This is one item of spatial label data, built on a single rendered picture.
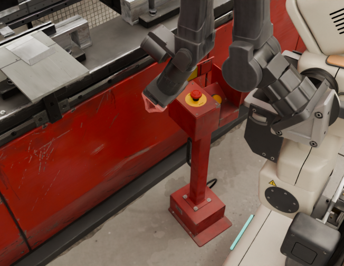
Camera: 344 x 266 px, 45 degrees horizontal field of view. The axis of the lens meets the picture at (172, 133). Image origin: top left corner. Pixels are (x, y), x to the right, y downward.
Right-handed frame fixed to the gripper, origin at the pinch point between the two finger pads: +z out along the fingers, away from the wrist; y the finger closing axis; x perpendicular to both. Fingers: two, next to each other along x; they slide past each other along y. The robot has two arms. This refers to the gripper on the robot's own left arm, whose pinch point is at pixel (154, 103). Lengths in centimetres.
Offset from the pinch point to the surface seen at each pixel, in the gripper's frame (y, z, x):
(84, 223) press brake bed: 4, 103, 6
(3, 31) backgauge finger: 1, 25, -51
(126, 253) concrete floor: 3, 97, 29
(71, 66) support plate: 1.5, 12.3, -25.0
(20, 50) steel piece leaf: 4.6, 19.9, -40.4
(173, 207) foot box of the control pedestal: -26, 90, 32
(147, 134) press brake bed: -31, 65, 1
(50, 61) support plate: 3.2, 15.3, -30.9
